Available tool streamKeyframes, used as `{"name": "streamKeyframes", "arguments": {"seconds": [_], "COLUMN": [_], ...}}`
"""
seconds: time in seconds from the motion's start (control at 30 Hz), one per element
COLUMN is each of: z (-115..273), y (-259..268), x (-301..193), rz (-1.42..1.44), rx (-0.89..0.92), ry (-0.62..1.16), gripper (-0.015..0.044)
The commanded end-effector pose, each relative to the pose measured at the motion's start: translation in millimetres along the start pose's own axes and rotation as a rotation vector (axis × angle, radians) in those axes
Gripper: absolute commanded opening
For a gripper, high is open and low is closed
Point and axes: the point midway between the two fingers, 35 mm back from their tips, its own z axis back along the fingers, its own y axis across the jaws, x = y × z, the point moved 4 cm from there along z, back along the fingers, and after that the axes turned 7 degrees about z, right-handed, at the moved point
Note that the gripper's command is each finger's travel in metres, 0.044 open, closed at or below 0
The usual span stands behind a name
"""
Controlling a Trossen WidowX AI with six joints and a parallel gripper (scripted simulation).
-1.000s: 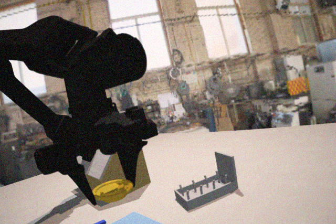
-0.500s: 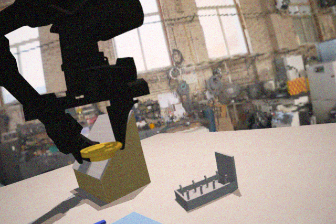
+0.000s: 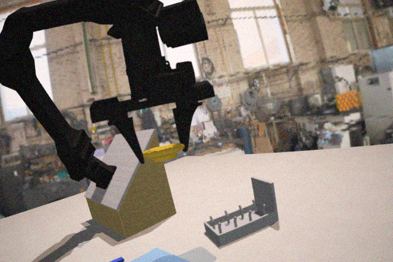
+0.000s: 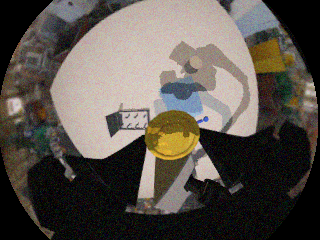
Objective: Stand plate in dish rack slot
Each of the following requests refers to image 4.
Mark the grey dish rack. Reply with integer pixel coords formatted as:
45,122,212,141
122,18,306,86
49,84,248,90
104,111,148,137

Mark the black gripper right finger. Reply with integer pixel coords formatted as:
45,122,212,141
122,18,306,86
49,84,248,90
199,125,276,191

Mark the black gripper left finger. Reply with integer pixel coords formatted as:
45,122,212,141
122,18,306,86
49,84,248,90
65,135,147,207

